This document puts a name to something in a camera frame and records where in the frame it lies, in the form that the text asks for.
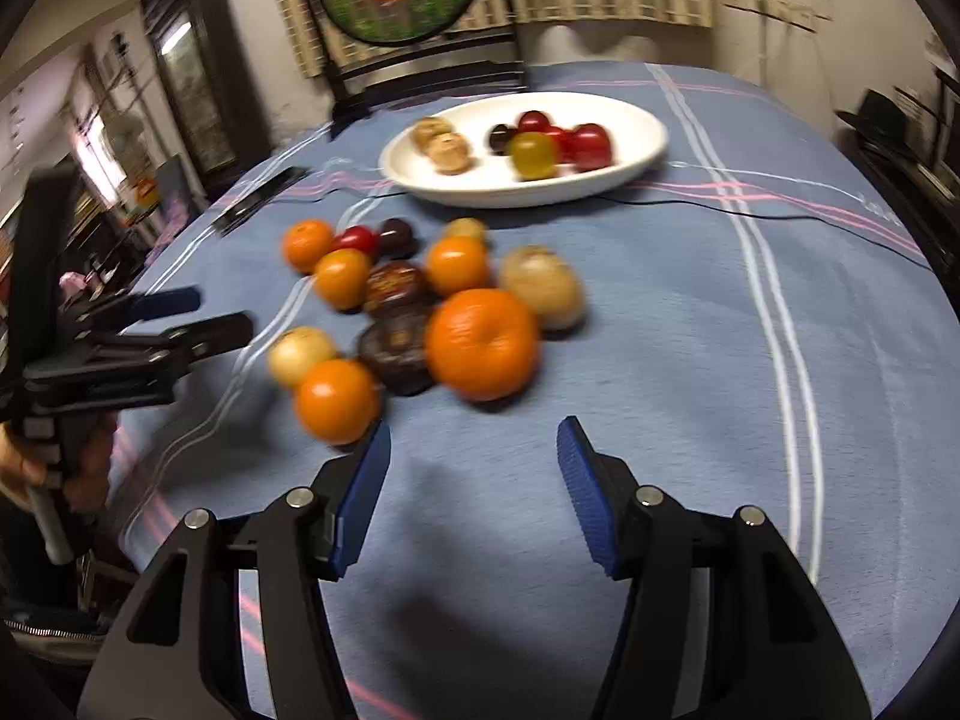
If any blue striped tablecloth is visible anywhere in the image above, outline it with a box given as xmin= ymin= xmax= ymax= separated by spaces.
xmin=105 ymin=61 xmax=953 ymax=720

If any white electric fan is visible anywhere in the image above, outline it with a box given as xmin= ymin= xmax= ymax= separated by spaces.
xmin=90 ymin=111 xmax=151 ymax=166

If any black phone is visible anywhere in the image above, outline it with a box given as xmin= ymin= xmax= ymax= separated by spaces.
xmin=212 ymin=167 xmax=308 ymax=233

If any dark wood framed painting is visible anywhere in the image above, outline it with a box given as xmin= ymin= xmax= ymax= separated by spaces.
xmin=141 ymin=0 xmax=271 ymax=185

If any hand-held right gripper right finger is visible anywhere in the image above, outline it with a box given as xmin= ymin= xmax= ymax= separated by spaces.
xmin=556 ymin=416 xmax=871 ymax=720

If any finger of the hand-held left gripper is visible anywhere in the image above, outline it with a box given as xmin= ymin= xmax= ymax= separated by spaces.
xmin=71 ymin=286 xmax=203 ymax=331
xmin=90 ymin=312 xmax=254 ymax=410

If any large beige sapodilla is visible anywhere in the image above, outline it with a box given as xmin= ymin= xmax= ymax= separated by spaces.
xmin=498 ymin=245 xmax=585 ymax=331

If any beige striped longan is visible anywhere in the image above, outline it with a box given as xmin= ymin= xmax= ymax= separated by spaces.
xmin=424 ymin=132 xmax=473 ymax=176

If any tan brown longan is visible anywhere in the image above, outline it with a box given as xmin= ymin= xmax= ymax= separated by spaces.
xmin=409 ymin=117 xmax=455 ymax=151

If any large red apple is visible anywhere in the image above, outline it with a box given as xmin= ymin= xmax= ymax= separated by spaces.
xmin=568 ymin=123 xmax=614 ymax=170

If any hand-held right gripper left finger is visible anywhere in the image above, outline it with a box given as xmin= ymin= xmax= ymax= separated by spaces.
xmin=77 ymin=418 xmax=392 ymax=720

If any pale cream longan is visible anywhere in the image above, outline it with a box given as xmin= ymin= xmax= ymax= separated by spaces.
xmin=268 ymin=326 xmax=338 ymax=389

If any black desk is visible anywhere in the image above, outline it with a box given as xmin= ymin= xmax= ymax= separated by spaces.
xmin=847 ymin=127 xmax=960 ymax=256

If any black hat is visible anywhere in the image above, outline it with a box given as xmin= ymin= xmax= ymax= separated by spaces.
xmin=836 ymin=88 xmax=935 ymax=158

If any round fish picture black stand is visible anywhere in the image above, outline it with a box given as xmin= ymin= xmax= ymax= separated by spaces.
xmin=315 ymin=0 xmax=530 ymax=137

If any white oval plate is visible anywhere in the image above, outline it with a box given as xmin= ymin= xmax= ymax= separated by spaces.
xmin=379 ymin=92 xmax=668 ymax=209

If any green orange tangerine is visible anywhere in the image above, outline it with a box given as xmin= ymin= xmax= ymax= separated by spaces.
xmin=505 ymin=132 xmax=559 ymax=182

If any reddish brown mangosteen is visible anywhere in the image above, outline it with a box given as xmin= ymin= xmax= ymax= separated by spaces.
xmin=363 ymin=261 xmax=432 ymax=316

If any large orange mandarin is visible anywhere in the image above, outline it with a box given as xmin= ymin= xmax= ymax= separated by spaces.
xmin=424 ymin=289 xmax=541 ymax=401

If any person's left hand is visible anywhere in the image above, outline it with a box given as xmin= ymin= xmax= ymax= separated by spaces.
xmin=0 ymin=416 xmax=117 ymax=515

